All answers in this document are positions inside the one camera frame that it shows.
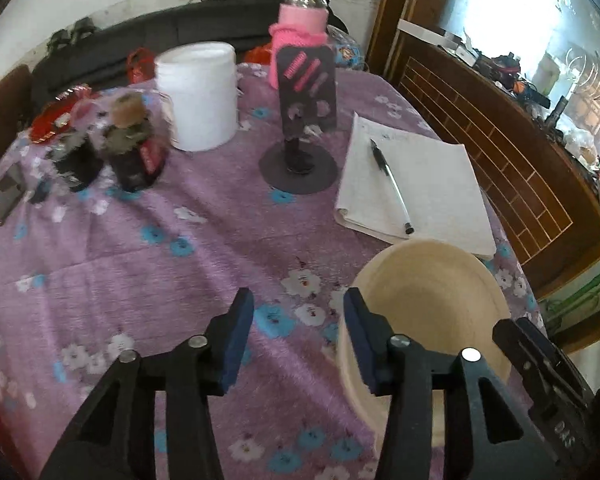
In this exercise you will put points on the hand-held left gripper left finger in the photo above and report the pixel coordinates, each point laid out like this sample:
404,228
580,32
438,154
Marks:
236,340

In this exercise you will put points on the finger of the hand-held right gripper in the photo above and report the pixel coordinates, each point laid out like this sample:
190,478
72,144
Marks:
535,355

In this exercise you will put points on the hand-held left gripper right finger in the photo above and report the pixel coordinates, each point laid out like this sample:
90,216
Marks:
361,345

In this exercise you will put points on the cream plastic bowl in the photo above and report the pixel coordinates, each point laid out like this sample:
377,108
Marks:
430,300

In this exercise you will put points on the green and white box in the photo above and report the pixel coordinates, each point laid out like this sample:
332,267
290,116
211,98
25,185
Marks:
585,290

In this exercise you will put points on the purple floral tablecloth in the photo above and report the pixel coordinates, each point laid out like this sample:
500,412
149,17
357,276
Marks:
155,270

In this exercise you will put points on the black ballpoint pen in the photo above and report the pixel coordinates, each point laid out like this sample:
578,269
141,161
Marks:
390,180

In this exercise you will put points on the white paper notebook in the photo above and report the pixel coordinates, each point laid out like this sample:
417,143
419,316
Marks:
440,190

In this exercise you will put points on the brown wooden cabinet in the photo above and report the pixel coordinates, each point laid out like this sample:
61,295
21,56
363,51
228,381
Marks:
505,160

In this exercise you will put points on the dark jar with cork lid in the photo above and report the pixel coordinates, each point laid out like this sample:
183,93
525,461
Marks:
135,155

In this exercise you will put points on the small dark jar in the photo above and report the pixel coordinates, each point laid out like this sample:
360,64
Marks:
75,162

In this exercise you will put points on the white plastic jar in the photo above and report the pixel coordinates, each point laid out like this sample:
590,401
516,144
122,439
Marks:
200,100

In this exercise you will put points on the black flashlight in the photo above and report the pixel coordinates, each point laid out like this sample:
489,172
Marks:
556,110

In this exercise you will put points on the black phone stand pink pattern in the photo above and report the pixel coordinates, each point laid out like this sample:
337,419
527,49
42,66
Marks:
305,90

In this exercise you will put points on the dark phone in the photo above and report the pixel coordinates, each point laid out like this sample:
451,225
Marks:
9,195

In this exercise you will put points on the red plastic bag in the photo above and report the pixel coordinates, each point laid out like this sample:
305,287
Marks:
140,66

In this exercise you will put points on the clear plastic bag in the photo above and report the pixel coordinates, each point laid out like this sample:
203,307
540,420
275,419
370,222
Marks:
347,47

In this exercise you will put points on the flat white box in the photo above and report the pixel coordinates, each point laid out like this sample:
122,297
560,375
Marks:
430,35

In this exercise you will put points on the black sofa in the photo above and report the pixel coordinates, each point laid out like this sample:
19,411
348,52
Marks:
195,22

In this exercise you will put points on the pink sleeved thermos bottle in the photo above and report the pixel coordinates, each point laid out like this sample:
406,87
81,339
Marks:
302,22

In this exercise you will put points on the wooden door frame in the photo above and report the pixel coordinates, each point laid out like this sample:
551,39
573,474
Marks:
395,10

